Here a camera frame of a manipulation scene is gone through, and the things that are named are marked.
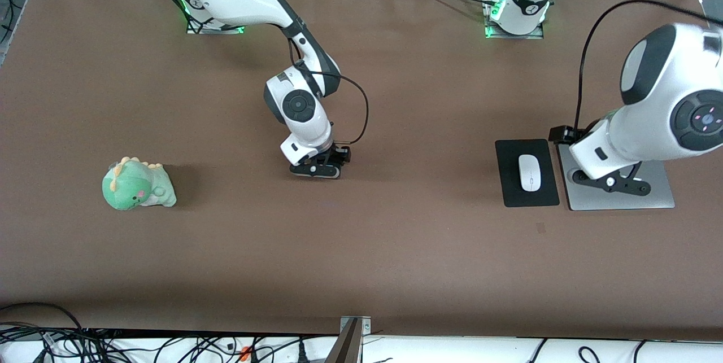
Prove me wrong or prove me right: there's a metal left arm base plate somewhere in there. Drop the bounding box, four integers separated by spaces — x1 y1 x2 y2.
484 21 545 40

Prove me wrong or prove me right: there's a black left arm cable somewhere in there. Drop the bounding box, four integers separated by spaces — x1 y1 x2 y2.
574 0 709 133

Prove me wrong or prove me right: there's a white computer mouse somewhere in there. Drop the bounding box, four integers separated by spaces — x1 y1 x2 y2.
519 154 542 192

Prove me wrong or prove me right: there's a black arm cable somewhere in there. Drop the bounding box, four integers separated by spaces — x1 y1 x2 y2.
574 0 709 133
287 38 369 146

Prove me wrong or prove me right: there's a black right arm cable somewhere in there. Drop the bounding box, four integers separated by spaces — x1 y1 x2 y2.
287 38 369 146

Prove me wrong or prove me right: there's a black looped cable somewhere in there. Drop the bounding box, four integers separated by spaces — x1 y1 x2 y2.
0 301 86 334

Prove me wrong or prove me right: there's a silver apple laptop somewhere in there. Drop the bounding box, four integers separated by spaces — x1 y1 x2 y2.
556 142 676 211

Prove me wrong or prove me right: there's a black mouse pad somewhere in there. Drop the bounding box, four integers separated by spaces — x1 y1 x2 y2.
495 139 560 208

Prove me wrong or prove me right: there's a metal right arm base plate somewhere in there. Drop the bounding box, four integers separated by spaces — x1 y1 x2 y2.
186 10 245 35

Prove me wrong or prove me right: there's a green plush dinosaur toy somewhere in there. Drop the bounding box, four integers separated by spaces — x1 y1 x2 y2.
102 156 177 211

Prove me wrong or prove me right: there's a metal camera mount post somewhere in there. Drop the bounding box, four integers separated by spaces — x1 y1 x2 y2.
326 316 372 363

